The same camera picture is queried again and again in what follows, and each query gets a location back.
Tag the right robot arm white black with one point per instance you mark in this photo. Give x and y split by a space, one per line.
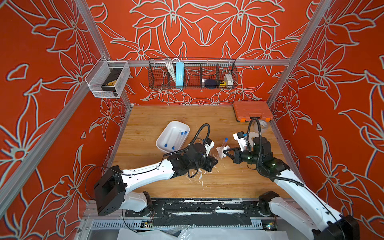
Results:
316 219

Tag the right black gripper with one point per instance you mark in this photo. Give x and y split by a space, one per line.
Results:
237 155

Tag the white plastic tray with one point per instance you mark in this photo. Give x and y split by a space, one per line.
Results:
176 127

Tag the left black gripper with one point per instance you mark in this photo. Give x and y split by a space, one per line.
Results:
211 163

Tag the yellow tape measure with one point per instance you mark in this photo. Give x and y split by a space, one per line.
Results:
222 84

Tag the black wire basket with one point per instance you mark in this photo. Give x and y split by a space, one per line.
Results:
162 71

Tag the clear tape roll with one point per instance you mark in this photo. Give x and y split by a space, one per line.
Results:
261 125

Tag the light blue box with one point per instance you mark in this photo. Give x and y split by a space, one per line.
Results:
179 75

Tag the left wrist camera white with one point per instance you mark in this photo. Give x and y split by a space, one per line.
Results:
209 145

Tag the white small box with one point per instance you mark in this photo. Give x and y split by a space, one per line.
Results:
229 80

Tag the dark round object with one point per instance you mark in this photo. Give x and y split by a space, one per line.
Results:
210 84

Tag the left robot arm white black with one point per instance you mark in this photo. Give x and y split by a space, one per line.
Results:
116 188

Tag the orange tool case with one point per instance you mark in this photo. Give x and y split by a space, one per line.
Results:
247 110

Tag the white wipe cloth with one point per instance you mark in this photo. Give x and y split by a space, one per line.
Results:
220 155

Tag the clear acrylic wall box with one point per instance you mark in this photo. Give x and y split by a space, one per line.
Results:
107 79

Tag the white flat tape roll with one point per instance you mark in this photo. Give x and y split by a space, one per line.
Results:
251 136

